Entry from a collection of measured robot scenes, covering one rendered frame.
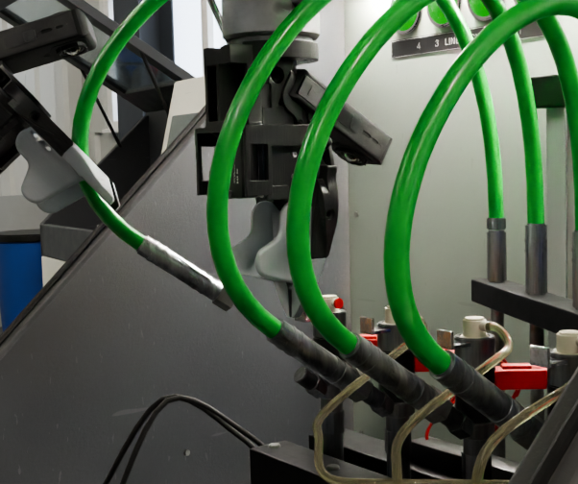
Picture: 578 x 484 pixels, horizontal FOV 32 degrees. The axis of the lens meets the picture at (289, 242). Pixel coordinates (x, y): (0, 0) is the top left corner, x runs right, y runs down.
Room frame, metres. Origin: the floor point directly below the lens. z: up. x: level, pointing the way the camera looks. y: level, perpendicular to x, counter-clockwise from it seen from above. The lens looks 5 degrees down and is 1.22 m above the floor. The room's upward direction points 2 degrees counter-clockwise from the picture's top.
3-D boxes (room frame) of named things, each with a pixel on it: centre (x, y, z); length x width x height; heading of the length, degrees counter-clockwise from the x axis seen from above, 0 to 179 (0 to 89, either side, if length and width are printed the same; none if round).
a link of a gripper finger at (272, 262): (0.77, 0.00, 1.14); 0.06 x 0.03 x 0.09; 126
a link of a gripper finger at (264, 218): (0.79, 0.02, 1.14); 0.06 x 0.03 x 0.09; 126
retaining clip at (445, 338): (0.67, -0.11, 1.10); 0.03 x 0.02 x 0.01; 126
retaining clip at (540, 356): (0.61, -0.16, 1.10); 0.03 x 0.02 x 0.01; 126
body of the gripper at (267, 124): (0.78, 0.01, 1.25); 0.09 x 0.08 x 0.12; 126
